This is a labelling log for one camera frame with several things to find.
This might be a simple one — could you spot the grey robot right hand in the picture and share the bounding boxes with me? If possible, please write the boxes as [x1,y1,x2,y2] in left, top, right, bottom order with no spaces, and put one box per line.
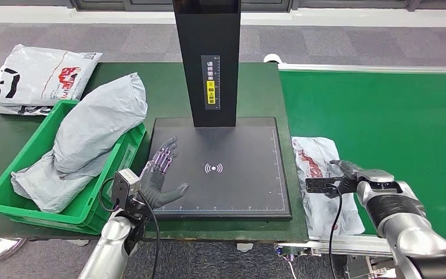
[324,159,395,199]

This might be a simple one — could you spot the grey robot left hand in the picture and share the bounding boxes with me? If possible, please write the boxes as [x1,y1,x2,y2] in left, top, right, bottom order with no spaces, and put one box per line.
[140,137,190,209]

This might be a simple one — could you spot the grey mailer bag red print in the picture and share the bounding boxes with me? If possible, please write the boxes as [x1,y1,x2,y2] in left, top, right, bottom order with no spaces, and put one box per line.
[10,150,112,214]
[53,72,149,176]
[291,137,366,241]

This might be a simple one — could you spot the green conveyor belt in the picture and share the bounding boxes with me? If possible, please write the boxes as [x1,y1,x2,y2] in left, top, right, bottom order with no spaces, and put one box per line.
[279,70,446,241]

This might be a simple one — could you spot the black inbound scanner machine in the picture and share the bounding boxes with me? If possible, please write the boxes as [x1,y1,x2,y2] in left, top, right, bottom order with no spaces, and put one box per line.
[148,0,293,221]

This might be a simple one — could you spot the small blue circuit board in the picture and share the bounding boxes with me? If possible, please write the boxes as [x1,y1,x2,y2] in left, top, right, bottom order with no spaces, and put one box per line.
[276,245,311,259]

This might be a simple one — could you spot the black yellow ruler label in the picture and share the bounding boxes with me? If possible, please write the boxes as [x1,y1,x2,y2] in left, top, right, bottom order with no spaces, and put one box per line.
[201,55,221,111]

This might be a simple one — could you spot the green plastic crate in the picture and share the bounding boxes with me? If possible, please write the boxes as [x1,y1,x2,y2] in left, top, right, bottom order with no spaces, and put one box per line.
[0,99,147,235]

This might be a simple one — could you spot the white mailer bag black print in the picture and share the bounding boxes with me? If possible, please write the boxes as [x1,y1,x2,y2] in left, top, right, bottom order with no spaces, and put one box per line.
[0,105,55,116]

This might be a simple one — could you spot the white mailer bag black-red print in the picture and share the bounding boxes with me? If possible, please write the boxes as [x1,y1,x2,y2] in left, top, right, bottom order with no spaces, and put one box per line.
[0,44,103,106]

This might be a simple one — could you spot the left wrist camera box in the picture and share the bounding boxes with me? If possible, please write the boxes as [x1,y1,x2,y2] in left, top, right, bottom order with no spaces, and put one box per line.
[111,169,141,210]

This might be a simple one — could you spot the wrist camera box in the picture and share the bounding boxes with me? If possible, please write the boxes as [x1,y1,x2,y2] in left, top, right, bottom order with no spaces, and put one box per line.
[305,177,358,195]
[111,169,141,210]

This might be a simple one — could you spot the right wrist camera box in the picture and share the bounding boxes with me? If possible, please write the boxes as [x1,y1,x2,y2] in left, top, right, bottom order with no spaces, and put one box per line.
[305,177,358,195]

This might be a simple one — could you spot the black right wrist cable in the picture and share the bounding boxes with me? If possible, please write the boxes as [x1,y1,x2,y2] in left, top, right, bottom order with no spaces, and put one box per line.
[325,184,344,279]

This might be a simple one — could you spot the thin white wire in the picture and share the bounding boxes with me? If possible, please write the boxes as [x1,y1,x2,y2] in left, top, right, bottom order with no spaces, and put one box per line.
[284,257,297,279]

